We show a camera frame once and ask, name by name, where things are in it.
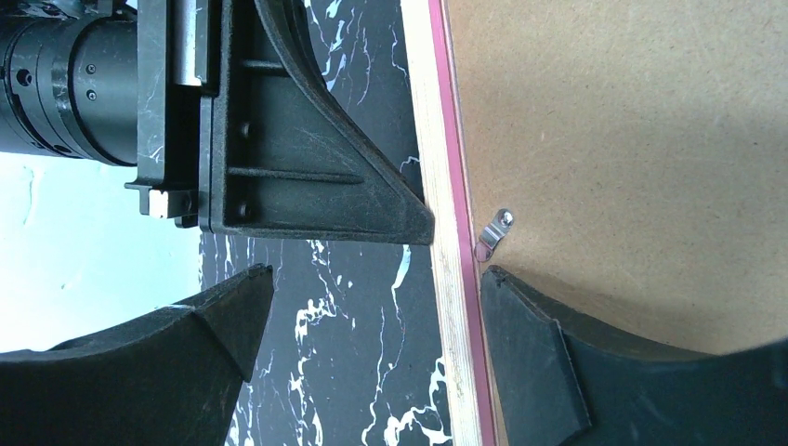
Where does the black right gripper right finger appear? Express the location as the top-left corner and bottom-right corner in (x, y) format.
(480, 266), (787, 445)

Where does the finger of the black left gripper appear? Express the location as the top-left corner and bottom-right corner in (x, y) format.
(198, 1), (435, 245)

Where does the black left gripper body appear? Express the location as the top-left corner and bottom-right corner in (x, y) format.
(1, 1), (231, 229)

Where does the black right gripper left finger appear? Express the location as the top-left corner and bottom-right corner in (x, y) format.
(1, 264), (274, 445)

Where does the brown cardboard backing board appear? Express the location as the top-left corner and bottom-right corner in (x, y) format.
(446, 1), (787, 355)

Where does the pink wooden picture frame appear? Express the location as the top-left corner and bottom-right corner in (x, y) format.
(401, 1), (496, 445)

